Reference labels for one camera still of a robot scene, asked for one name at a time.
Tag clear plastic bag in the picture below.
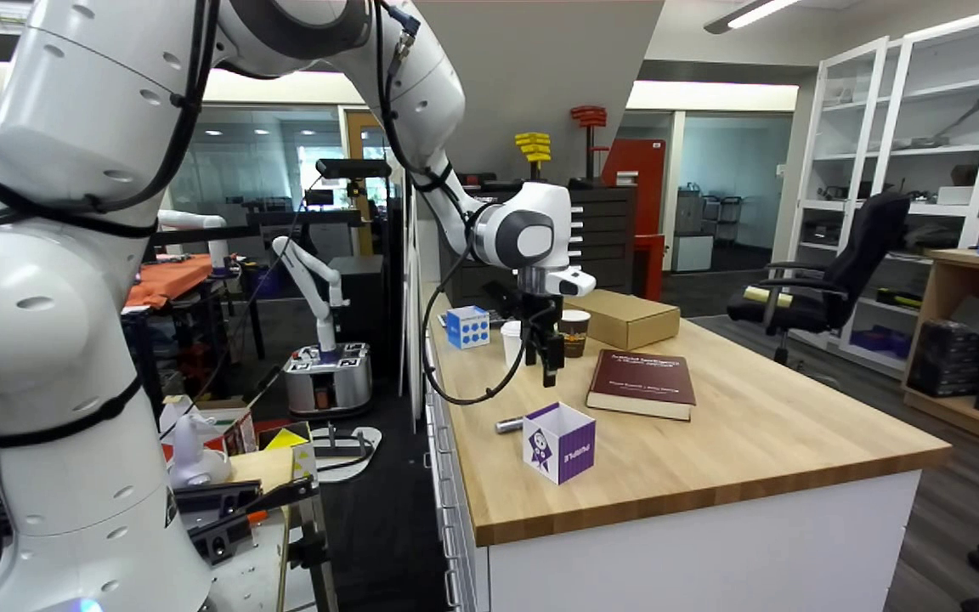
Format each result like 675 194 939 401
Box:
157 389 237 491

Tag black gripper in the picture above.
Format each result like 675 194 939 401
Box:
516 290 570 389

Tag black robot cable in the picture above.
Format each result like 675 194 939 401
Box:
417 165 544 409

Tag white table drawer cabinet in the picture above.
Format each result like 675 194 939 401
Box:
417 223 924 612

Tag yellow object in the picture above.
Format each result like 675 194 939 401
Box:
513 129 558 169

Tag flat cardboard box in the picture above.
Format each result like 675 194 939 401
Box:
566 284 688 353

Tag brown paper cup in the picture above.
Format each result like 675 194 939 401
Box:
558 307 594 361

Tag wooden workbench shelving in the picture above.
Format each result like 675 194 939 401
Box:
899 245 979 447

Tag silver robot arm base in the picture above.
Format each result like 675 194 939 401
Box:
279 341 377 417

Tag robot cart with wooden edge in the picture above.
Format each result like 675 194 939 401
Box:
165 435 340 612

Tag grey slanted panel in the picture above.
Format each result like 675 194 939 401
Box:
412 0 669 179

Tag blue and white cube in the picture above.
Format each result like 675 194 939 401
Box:
440 303 496 353

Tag ceiling light strip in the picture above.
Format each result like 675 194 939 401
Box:
699 0 804 37

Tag orange cloth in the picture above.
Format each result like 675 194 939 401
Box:
123 251 217 312

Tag purple and white box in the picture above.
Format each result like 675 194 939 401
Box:
522 396 602 489

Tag red cabinet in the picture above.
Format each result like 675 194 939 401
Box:
600 137 669 303

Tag black mesh office chair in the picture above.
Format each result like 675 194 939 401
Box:
726 186 916 367

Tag white lidded paper cup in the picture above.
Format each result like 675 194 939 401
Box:
496 317 532 367

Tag red stand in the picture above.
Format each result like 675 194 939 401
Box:
569 101 613 184

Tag white glass door cabinet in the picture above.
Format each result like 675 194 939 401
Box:
794 0 979 344

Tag black textured box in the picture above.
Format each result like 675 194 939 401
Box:
908 318 979 401

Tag dark red hardcover book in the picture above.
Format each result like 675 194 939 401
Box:
581 345 699 424

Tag yellow sticky note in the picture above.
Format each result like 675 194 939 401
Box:
261 424 312 460

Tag dark tool chest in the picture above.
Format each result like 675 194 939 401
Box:
569 184 644 294

